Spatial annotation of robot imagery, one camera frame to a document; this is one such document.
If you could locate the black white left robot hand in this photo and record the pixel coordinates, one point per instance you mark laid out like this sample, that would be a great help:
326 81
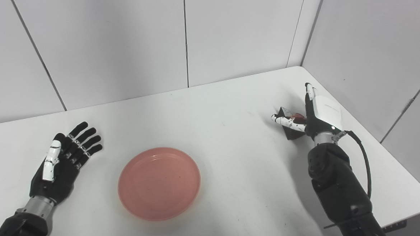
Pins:
61 167

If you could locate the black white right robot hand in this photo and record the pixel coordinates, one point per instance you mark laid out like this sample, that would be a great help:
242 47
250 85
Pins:
325 109

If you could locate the chocolate cake slice with fruit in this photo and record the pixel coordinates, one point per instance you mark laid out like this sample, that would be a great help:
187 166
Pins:
292 133

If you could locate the pink round plate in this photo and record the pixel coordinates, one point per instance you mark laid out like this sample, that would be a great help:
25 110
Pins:
159 183

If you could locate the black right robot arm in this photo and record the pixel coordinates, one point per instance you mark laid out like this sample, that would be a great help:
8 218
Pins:
339 189

